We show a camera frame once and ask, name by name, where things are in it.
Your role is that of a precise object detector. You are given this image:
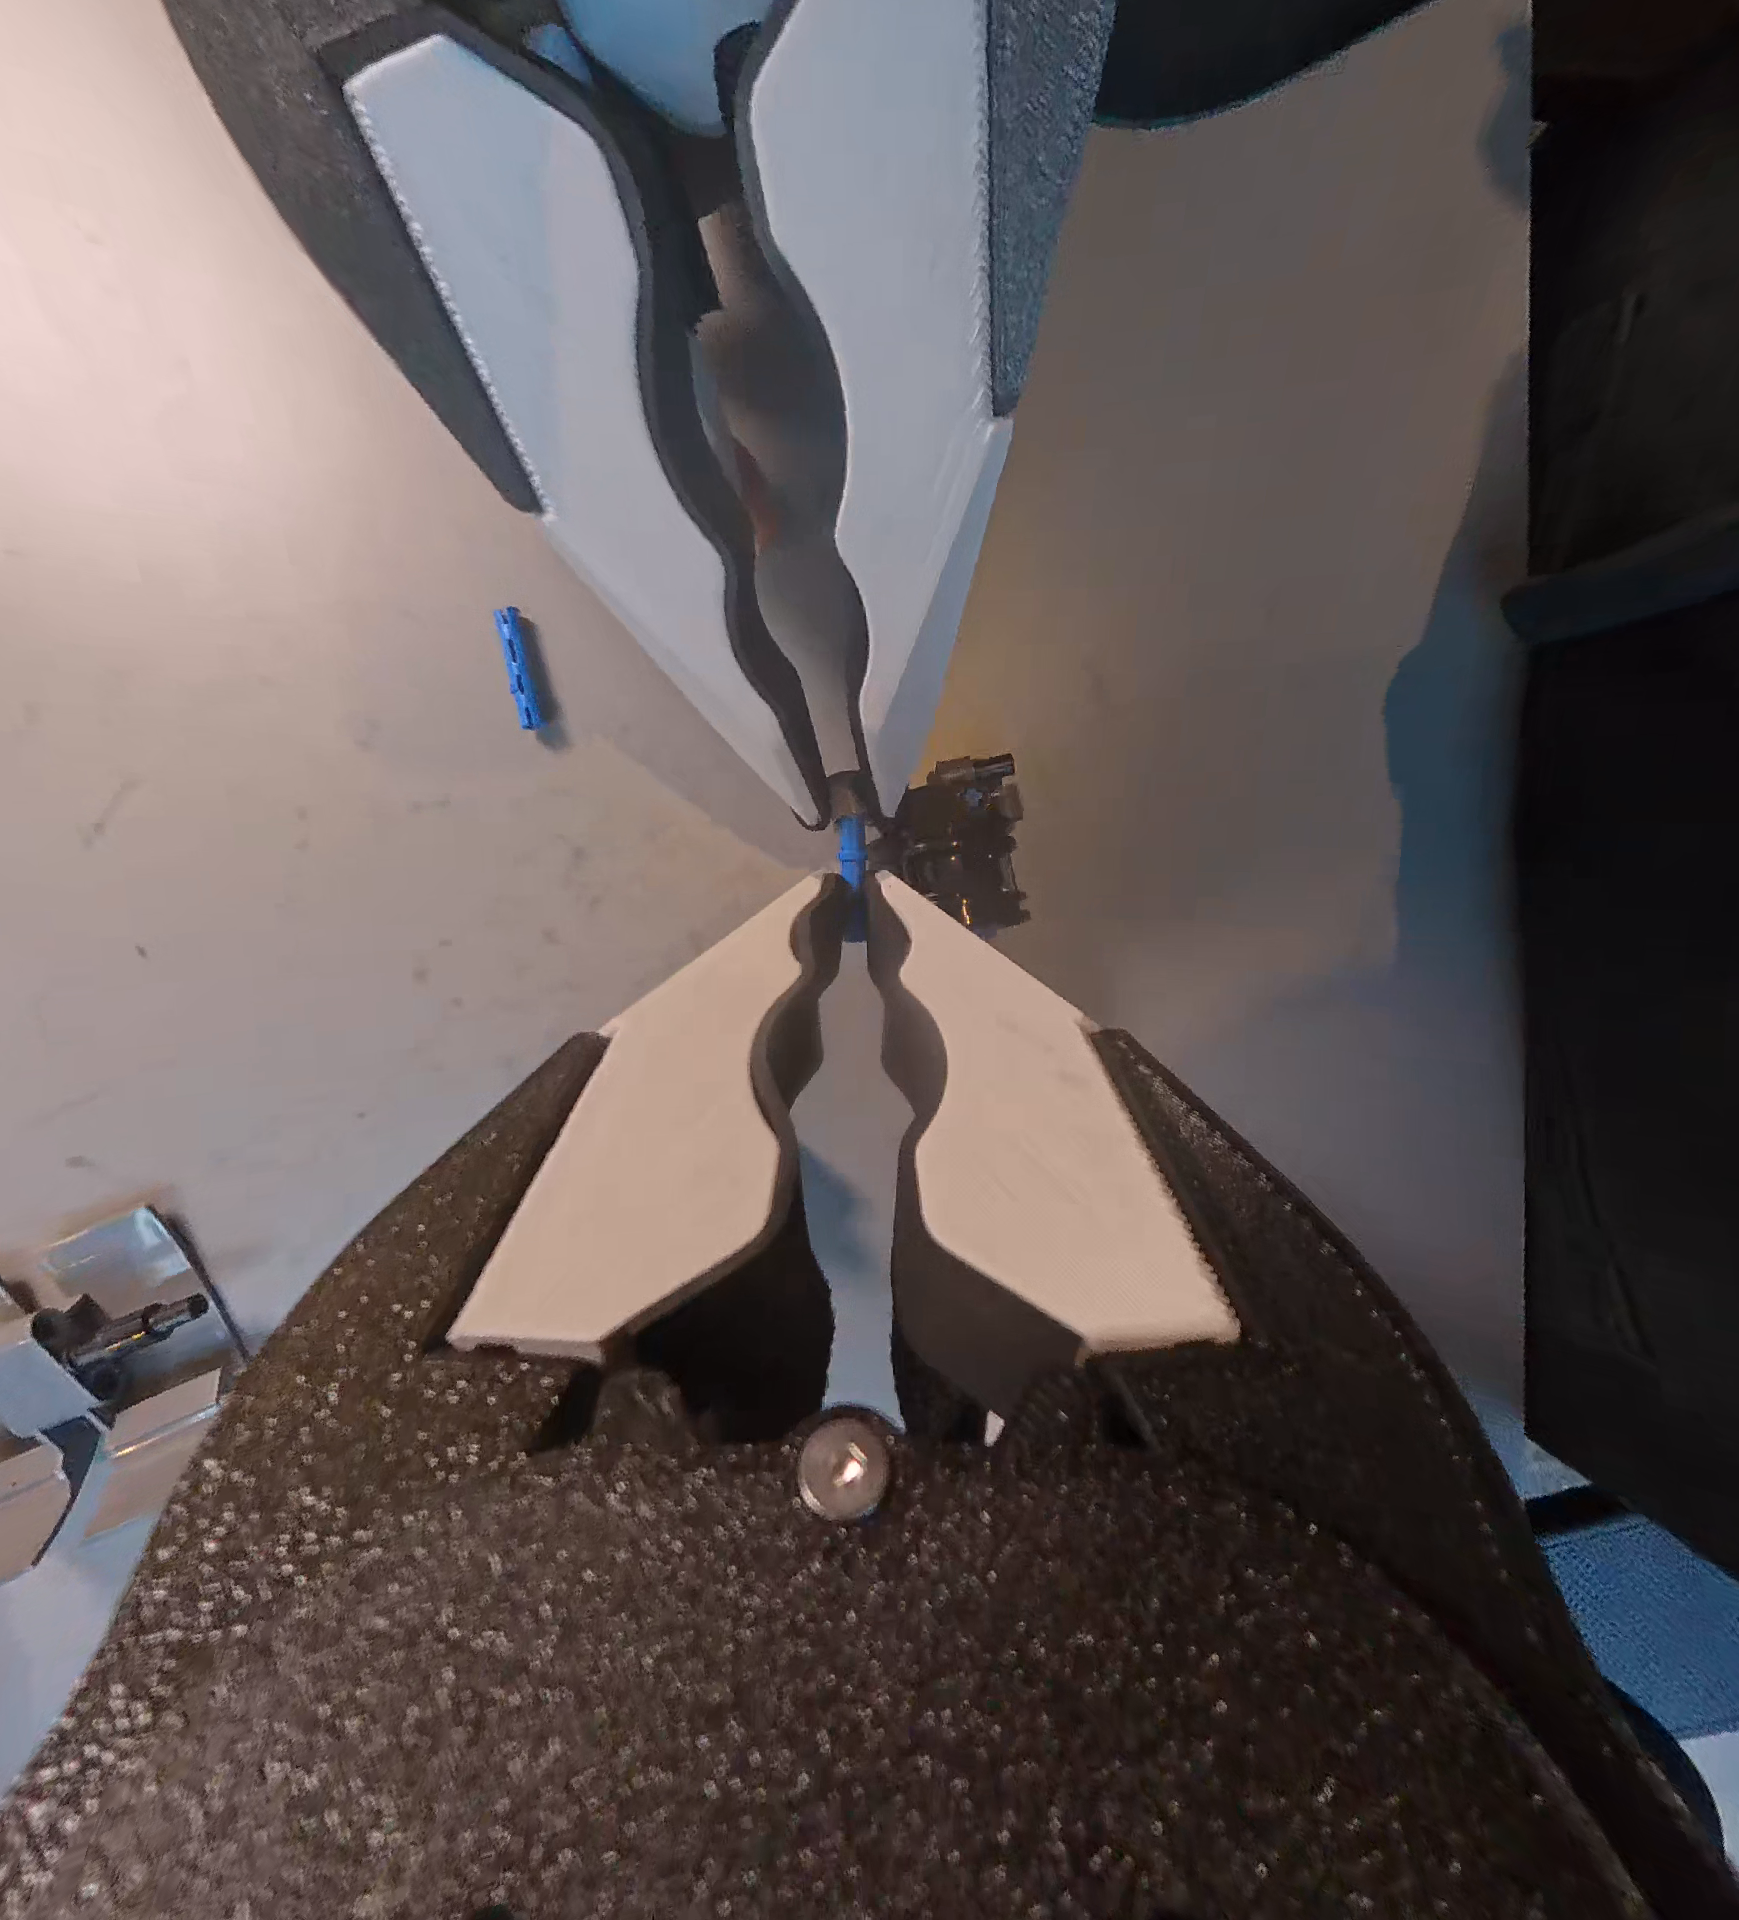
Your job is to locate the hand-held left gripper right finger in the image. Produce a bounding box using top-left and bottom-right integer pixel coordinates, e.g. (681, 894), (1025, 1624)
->
(863, 867), (1245, 1444)

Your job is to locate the black wheel brick assembly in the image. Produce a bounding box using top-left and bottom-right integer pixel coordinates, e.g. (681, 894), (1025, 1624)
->
(874, 751), (1028, 935)

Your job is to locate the grey desk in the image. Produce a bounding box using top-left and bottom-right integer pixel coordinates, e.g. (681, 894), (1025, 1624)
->
(0, 0), (1546, 1623)

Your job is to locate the grey brick panel assembly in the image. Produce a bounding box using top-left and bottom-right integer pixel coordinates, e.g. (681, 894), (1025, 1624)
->
(0, 1201), (248, 1614)

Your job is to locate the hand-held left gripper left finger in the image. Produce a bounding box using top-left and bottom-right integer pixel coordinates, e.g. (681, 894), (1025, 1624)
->
(445, 870), (829, 1442)

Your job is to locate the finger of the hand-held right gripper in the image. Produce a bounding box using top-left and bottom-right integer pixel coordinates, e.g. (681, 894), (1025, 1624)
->
(346, 39), (829, 831)
(731, 0), (1018, 819)

